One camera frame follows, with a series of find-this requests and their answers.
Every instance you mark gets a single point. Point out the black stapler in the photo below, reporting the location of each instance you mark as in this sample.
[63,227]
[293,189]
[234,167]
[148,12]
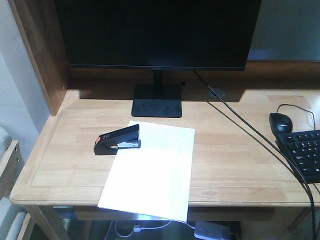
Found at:
[125,138]

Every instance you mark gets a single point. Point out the white paper stack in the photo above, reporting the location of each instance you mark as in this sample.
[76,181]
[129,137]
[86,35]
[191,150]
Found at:
[154,179]

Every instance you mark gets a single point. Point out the wooden computer desk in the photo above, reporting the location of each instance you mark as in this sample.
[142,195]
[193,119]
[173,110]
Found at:
[232,175]

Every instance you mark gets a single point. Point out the black monitor with stand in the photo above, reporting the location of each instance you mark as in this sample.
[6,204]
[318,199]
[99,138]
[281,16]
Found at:
[158,35]

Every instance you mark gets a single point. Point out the white power strip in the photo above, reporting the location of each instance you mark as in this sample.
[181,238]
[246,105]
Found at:
[205,230]

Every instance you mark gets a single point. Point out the black computer mouse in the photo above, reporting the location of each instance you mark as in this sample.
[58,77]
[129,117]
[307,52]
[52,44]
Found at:
[280,123]

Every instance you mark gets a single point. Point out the black keyboard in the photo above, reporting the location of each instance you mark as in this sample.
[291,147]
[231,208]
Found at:
[303,150]

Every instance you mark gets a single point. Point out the wooden chair white cushion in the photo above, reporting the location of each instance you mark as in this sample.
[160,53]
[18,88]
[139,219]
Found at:
[10,159]

